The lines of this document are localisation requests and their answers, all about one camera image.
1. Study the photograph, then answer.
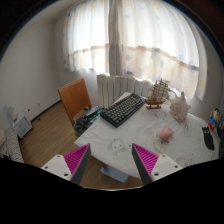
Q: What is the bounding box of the black mechanical keyboard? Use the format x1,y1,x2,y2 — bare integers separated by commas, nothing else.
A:
100,93,145,127

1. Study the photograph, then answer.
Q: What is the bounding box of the grey table base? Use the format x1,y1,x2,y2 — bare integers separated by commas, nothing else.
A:
101,165,129,183

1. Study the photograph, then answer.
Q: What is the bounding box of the left sheer white curtain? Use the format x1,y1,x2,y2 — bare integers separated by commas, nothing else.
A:
62,0,109,73

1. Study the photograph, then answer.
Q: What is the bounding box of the right sheer white curtain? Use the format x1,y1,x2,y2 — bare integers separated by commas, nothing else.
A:
108,0,207,99

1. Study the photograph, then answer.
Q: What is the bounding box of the black cat figurine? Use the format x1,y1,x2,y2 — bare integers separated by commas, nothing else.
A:
202,127,215,150

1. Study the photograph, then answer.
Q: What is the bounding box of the white patterned tablecloth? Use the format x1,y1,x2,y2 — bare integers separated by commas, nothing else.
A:
75,105,219,178

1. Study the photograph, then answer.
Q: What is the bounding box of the colourful toy figure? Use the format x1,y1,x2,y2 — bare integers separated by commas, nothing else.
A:
208,108,220,130

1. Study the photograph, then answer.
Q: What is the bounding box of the small white bedside cabinet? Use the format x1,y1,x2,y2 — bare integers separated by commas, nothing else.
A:
13,111,32,138

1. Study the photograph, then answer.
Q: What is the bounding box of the wooden model sailing ship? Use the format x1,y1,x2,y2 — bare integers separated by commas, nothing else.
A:
145,80,169,109

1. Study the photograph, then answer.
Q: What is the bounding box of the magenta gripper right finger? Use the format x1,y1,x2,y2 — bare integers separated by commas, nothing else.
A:
132,143,182,185

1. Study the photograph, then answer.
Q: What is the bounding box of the white radiator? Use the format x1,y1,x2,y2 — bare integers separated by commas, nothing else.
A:
97,74,153,107

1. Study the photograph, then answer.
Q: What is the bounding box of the orange wooden chair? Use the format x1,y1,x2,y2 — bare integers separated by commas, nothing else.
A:
58,78,92,124

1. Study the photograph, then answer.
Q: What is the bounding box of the sheer white curtain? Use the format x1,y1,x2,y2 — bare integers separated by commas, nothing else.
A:
62,0,109,73
108,0,207,99

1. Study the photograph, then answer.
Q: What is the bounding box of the dark box on chair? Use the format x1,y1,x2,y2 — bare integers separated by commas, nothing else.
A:
73,106,102,137

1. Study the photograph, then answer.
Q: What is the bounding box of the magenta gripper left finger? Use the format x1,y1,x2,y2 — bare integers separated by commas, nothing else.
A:
42,144,91,185

